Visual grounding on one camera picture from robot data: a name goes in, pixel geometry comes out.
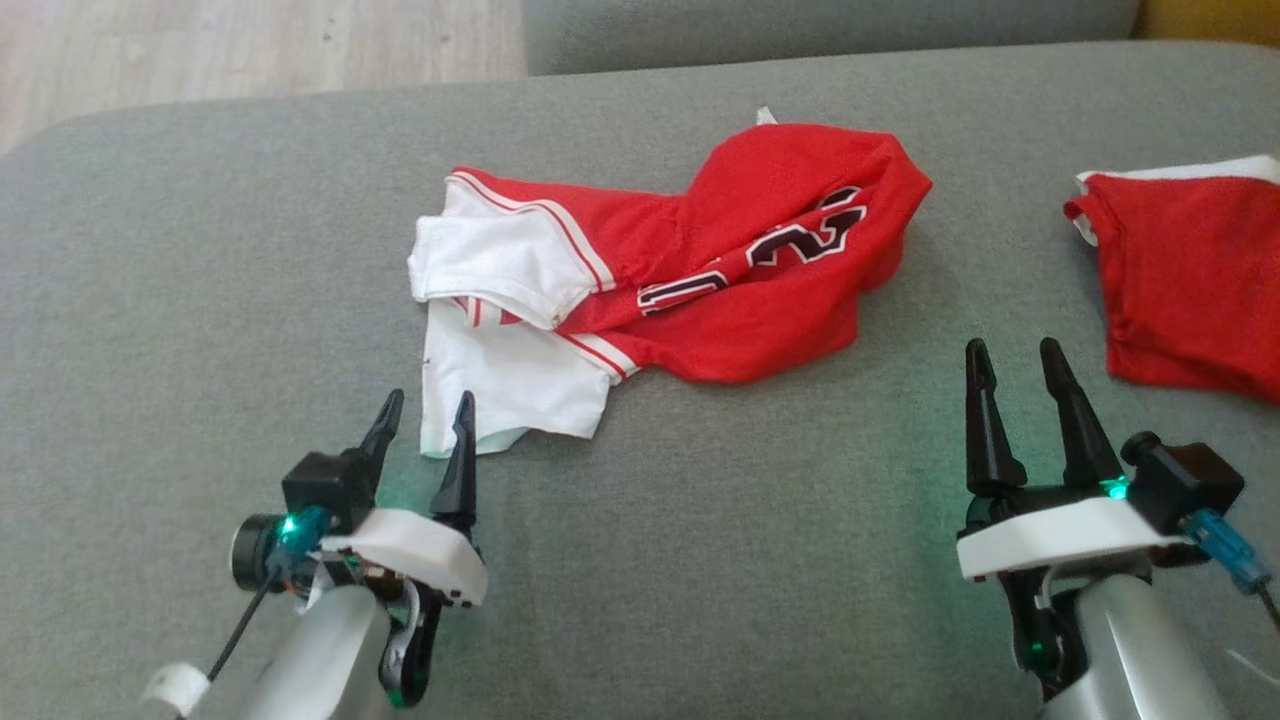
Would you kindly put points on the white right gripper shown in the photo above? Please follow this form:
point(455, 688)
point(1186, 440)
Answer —
point(1060, 530)

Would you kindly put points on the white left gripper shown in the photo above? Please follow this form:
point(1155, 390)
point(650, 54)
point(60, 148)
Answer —
point(420, 555)

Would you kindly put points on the red shorts with white stripe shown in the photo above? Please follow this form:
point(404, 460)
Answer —
point(1190, 280)

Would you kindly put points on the red white basketball jersey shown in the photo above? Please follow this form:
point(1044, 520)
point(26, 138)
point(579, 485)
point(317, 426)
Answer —
point(760, 310)

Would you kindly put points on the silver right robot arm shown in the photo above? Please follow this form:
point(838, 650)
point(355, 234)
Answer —
point(1150, 650)

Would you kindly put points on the grey fabric sofa seat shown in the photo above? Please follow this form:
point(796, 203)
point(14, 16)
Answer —
point(750, 560)

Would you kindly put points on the yellow furniture panel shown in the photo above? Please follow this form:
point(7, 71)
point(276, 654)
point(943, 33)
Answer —
point(1210, 18)

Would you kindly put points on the grey fabric sofa cushion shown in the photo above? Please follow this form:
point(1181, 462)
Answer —
point(800, 30)

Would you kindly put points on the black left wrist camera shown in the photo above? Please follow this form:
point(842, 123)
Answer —
point(320, 485)

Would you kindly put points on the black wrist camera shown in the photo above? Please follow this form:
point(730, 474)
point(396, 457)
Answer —
point(1190, 480)
point(320, 485)

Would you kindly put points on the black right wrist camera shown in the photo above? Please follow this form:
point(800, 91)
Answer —
point(1190, 480)

